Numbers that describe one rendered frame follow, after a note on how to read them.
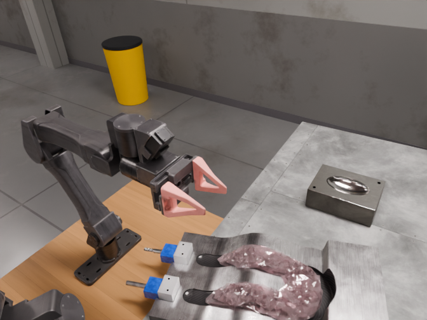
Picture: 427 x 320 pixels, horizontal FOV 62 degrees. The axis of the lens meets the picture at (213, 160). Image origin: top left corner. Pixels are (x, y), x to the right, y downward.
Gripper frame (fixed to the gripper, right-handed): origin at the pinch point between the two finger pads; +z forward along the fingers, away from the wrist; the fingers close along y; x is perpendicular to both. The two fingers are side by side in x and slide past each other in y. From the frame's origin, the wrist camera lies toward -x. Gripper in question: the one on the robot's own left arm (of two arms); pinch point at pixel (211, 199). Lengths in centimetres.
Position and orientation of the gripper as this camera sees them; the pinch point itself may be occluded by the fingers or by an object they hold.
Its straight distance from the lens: 60.9
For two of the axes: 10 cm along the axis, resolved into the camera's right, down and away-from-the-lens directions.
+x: 0.3, 8.1, 5.9
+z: 8.2, 3.2, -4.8
